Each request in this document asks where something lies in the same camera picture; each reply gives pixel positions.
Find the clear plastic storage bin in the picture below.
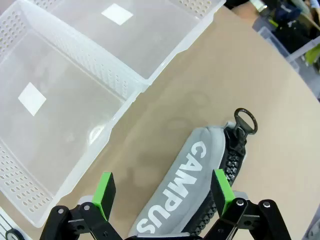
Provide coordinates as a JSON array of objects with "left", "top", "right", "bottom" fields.
[{"left": 252, "top": 18, "right": 320, "bottom": 73}]

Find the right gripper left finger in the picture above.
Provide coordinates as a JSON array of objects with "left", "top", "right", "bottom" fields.
[{"left": 39, "top": 172, "right": 131, "bottom": 240}]

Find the white square paper label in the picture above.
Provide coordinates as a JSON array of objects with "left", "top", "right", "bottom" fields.
[
  {"left": 101, "top": 2, "right": 134, "bottom": 26},
  {"left": 17, "top": 81, "right": 48, "bottom": 117}
]

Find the white perforated plastic basket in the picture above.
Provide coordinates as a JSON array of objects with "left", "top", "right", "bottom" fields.
[
  {"left": 29, "top": 0, "right": 227, "bottom": 87},
  {"left": 0, "top": 0, "right": 151, "bottom": 229}
]

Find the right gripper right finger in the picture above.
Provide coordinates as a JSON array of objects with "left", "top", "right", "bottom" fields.
[{"left": 202, "top": 168, "right": 292, "bottom": 240}]

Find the grey CAMPUS pencil case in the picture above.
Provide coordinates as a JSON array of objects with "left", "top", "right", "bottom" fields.
[{"left": 127, "top": 107, "right": 258, "bottom": 240}]

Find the white slotted base rail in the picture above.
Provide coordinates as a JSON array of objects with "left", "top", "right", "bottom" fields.
[{"left": 0, "top": 213, "right": 25, "bottom": 240}]

